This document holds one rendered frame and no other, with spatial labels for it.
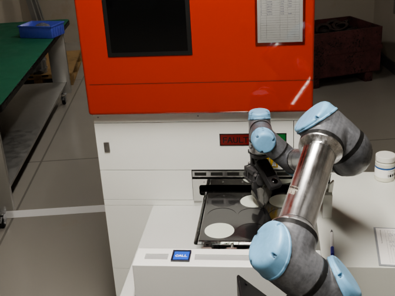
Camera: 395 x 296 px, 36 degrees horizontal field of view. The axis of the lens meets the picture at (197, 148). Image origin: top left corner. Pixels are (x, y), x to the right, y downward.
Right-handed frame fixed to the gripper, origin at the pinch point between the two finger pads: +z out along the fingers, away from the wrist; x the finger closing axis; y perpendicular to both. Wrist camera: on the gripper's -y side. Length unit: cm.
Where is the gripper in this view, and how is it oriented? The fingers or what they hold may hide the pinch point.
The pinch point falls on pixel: (264, 205)
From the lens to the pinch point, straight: 218.3
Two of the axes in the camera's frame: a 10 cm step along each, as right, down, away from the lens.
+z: 0.6, 9.2, 3.9
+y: -4.7, -3.2, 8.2
